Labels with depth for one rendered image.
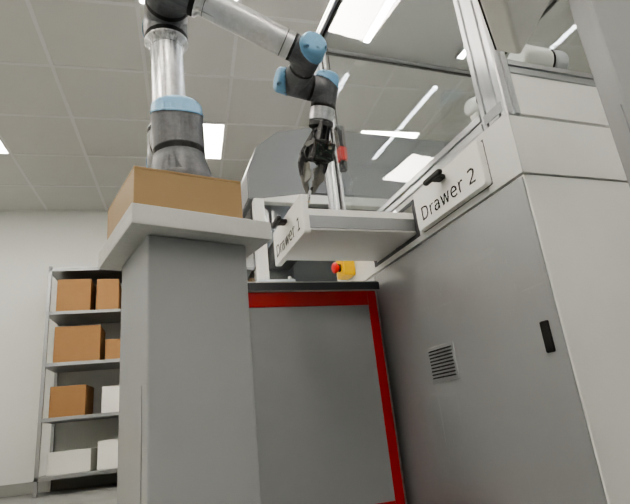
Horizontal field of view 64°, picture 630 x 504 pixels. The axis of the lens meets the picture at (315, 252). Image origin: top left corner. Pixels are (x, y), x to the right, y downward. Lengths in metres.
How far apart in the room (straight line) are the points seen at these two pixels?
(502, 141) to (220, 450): 0.84
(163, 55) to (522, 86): 0.89
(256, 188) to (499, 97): 1.42
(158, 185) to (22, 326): 4.88
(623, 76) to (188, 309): 0.74
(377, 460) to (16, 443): 4.55
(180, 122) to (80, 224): 4.93
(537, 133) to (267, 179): 1.48
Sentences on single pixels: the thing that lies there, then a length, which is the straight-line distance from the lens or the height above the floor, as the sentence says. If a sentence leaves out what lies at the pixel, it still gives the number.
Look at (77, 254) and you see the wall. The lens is 5.93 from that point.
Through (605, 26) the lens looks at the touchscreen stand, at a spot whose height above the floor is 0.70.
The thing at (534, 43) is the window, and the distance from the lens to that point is 1.41.
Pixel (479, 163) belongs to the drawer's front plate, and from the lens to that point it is 1.20.
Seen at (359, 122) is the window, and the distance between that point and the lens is 1.88.
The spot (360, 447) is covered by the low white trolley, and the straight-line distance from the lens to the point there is 1.50.
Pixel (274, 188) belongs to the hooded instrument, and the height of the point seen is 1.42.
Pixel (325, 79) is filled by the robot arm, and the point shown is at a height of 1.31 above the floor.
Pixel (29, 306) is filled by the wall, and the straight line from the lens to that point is 5.87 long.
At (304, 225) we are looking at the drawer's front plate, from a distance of 1.28.
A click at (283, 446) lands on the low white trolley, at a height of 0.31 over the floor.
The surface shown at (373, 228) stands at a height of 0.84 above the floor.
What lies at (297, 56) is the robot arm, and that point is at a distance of 1.44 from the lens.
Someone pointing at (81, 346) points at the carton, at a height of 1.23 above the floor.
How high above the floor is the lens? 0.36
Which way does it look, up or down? 19 degrees up
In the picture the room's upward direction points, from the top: 6 degrees counter-clockwise
